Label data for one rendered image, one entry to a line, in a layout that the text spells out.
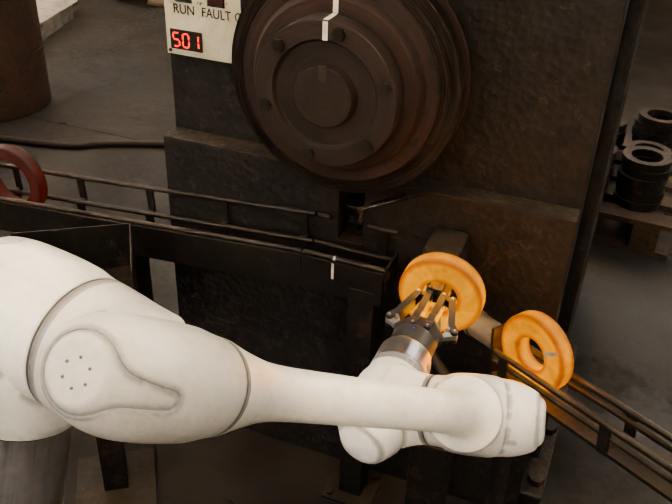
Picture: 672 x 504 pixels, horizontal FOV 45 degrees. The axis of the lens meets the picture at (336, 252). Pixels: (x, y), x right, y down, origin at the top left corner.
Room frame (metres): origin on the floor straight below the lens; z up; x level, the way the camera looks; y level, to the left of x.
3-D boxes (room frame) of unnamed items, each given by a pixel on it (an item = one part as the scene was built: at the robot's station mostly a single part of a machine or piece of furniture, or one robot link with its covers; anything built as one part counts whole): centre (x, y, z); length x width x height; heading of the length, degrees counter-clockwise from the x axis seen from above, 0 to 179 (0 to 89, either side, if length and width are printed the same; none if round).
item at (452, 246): (1.44, -0.23, 0.68); 0.11 x 0.08 x 0.24; 159
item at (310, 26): (1.42, 0.03, 1.11); 0.28 x 0.06 x 0.28; 69
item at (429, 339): (1.06, -0.14, 0.84); 0.09 x 0.08 x 0.07; 159
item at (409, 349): (0.99, -0.11, 0.83); 0.09 x 0.06 x 0.09; 69
